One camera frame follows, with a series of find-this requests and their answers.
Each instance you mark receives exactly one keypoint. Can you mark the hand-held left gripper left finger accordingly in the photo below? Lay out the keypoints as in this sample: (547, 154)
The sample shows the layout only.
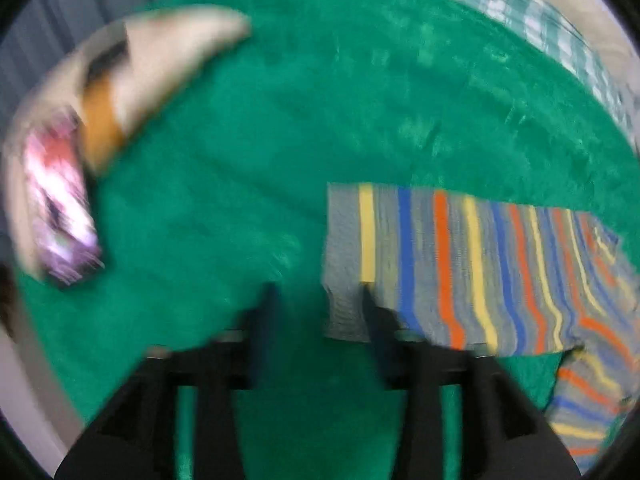
(264, 330)

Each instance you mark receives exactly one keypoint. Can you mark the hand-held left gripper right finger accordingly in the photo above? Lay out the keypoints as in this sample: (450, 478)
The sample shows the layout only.
(376, 330)

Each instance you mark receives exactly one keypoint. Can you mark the striped knit baby pants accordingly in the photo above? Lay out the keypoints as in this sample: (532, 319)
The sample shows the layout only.
(450, 260)

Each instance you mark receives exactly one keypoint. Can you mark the green fleece blanket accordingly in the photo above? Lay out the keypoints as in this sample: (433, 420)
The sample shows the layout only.
(300, 135)

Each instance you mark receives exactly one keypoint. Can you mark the cream printed garment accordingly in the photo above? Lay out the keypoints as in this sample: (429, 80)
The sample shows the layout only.
(160, 60)

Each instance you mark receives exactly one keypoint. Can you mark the green white checked cloth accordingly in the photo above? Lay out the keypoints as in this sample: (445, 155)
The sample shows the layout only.
(525, 15)

